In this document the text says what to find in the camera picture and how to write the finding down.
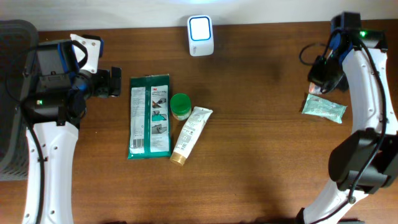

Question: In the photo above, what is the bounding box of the grey plastic mesh basket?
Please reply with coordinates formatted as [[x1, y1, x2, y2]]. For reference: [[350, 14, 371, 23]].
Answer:
[[1, 19, 39, 182]]

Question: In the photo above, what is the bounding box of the white cream tube gold cap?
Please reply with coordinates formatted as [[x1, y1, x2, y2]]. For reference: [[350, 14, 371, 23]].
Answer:
[[170, 106, 213, 166]]

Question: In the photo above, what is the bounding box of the white barcode scanner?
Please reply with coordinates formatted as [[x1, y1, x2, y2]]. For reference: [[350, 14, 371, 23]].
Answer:
[[187, 15, 215, 57]]

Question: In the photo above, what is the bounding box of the small orange carton box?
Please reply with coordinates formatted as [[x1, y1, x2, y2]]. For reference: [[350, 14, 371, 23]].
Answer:
[[308, 82, 324, 95]]

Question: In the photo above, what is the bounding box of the pale green wipes packet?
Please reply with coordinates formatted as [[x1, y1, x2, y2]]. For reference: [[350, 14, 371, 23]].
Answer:
[[302, 94, 346, 124]]

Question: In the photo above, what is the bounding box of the green lid jar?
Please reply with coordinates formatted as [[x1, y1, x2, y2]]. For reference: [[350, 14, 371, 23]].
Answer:
[[170, 93, 192, 121]]

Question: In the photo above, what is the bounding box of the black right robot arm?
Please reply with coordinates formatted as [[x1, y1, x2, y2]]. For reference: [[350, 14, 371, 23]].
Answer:
[[295, 12, 397, 223]]

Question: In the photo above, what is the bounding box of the green white tape package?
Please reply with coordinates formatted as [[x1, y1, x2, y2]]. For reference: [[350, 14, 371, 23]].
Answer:
[[127, 74, 172, 159]]

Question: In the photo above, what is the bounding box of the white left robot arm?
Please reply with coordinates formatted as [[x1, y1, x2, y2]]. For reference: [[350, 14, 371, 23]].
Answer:
[[19, 34, 121, 223]]

